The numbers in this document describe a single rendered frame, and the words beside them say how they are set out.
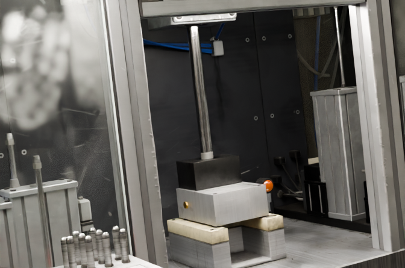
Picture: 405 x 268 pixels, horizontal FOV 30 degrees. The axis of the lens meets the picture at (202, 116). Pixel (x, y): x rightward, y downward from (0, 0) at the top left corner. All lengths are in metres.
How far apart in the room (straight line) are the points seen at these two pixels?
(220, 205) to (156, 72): 0.38
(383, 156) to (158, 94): 0.47
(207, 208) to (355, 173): 0.32
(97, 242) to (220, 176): 0.41
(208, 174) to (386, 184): 0.27
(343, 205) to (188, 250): 0.31
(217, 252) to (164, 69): 0.44
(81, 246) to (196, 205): 0.38
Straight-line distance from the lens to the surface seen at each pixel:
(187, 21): 1.18
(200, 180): 1.20
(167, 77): 1.45
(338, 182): 1.37
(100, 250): 0.85
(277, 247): 1.20
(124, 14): 0.96
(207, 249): 1.15
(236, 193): 1.16
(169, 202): 1.46
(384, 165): 1.18
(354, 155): 1.35
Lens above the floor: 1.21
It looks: 3 degrees down
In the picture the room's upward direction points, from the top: 6 degrees counter-clockwise
